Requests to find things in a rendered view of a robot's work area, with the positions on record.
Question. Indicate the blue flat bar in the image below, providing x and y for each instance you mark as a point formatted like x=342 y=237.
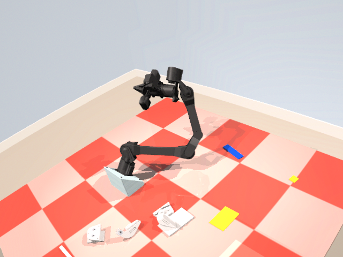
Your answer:
x=233 y=151

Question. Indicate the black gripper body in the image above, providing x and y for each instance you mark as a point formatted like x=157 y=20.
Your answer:
x=144 y=100

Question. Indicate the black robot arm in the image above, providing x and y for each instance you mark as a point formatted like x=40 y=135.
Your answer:
x=130 y=150

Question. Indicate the yellow flat rectangular plate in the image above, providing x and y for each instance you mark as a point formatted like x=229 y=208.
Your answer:
x=224 y=218

